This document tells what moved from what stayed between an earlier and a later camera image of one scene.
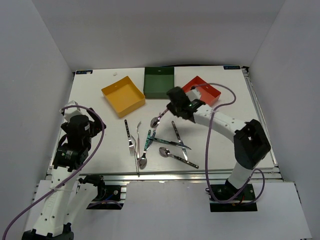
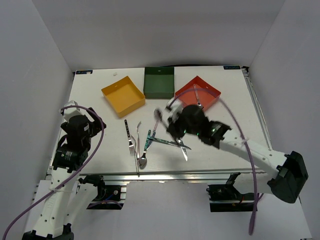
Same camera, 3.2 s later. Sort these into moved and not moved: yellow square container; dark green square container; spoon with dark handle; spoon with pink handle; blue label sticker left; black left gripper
Moved: spoon with pink handle; spoon with dark handle
Not moved: dark green square container; blue label sticker left; black left gripper; yellow square container
